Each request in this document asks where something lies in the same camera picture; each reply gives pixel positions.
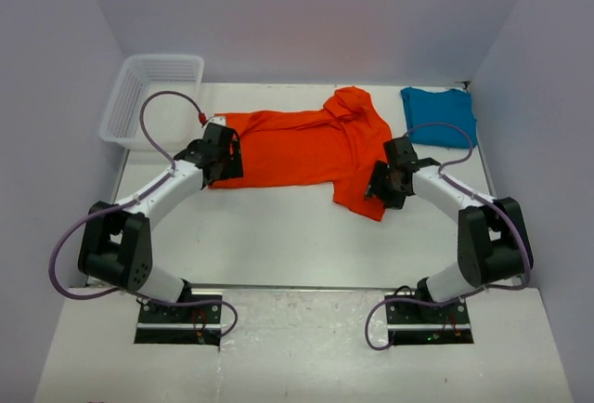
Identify orange t shirt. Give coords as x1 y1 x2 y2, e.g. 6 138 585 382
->
213 86 392 222

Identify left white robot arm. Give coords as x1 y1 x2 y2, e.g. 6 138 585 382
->
78 123 243 322

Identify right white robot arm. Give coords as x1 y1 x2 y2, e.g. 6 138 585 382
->
366 136 534 322

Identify white plastic basket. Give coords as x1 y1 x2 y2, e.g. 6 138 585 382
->
98 54 204 151

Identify blue folded t shirt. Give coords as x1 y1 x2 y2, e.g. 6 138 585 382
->
400 87 477 150

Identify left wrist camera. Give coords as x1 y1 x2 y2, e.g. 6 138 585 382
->
199 112 226 127

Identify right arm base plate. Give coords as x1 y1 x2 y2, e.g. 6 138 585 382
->
384 302 474 346

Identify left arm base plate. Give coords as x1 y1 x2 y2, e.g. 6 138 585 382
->
134 298 222 347

